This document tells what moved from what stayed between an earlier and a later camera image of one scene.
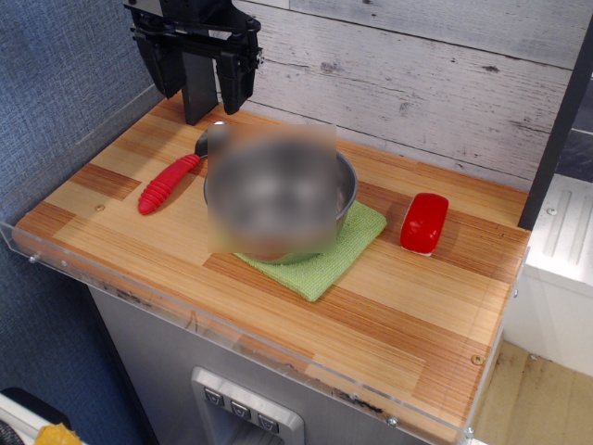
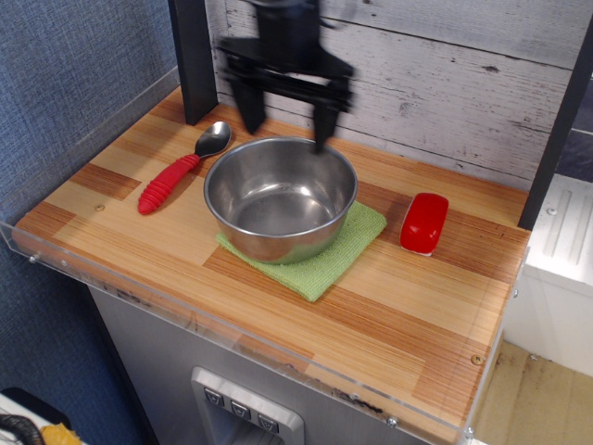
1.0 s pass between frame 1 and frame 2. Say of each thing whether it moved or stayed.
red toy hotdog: stayed
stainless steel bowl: stayed
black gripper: moved
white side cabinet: stayed
